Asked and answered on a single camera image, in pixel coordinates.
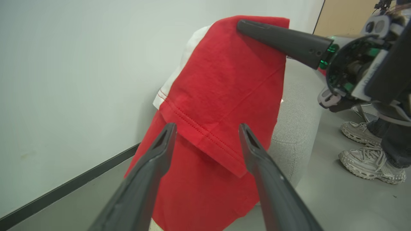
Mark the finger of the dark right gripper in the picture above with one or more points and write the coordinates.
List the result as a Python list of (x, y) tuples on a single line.
[(289, 41)]

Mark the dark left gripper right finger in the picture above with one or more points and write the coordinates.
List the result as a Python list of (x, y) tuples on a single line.
[(276, 192)]

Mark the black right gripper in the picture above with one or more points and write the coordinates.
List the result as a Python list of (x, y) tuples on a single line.
[(391, 64)]

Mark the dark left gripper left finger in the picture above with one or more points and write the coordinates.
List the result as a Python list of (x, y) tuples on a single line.
[(141, 186)]

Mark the red basketball jersey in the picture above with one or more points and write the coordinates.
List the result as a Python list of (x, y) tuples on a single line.
[(224, 96)]

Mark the tan wooden door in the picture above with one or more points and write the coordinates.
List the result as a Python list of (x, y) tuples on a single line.
[(343, 19)]

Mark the dark jeans trouser leg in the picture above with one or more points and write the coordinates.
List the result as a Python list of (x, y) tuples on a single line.
[(377, 126), (398, 144)]

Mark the grey fabric sofa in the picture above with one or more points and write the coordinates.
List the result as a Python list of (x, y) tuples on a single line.
[(298, 128)]

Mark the grey white sneaker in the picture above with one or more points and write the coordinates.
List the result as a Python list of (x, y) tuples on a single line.
[(359, 133), (369, 163)]

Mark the black wall baseboard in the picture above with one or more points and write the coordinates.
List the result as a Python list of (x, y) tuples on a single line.
[(64, 189)]

